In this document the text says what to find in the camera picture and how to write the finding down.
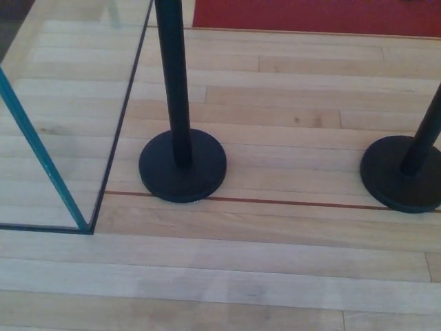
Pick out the black stanchion with plain head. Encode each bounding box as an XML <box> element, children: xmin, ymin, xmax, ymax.
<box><xmin>138</xmin><ymin>0</ymin><xmax>228</xmax><ymax>203</ymax></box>

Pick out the clear glass panel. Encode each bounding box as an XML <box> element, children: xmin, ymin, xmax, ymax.
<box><xmin>0</xmin><ymin>0</ymin><xmax>154</xmax><ymax>237</ymax></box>

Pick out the red textured floor mat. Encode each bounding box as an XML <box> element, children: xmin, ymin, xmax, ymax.
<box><xmin>192</xmin><ymin>0</ymin><xmax>441</xmax><ymax>38</ymax></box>

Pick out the black stanchion holding strap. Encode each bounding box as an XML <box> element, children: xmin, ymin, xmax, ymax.
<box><xmin>360</xmin><ymin>99</ymin><xmax>441</xmax><ymax>214</ymax></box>

